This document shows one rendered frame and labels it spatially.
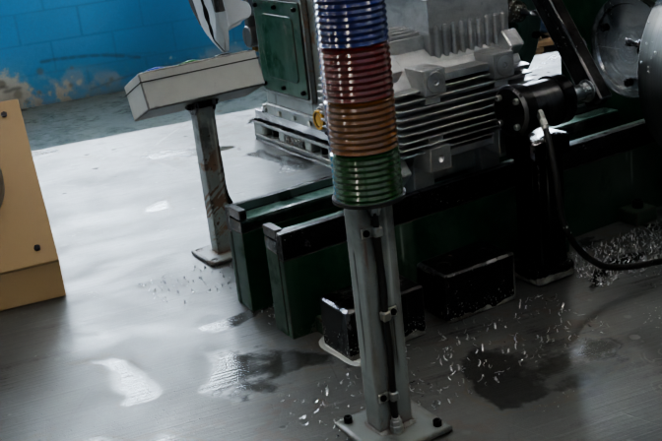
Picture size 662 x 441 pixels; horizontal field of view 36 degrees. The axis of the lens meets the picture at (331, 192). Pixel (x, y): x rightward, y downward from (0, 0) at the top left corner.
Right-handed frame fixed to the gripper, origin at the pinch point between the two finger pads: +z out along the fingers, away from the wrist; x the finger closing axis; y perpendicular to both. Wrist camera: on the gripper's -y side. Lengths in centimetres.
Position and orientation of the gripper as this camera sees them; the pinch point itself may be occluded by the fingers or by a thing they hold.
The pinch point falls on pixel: (218, 43)
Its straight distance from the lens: 141.0
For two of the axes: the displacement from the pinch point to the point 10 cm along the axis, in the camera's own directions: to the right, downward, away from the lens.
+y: 8.5, -2.5, 4.6
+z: 2.9, 9.6, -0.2
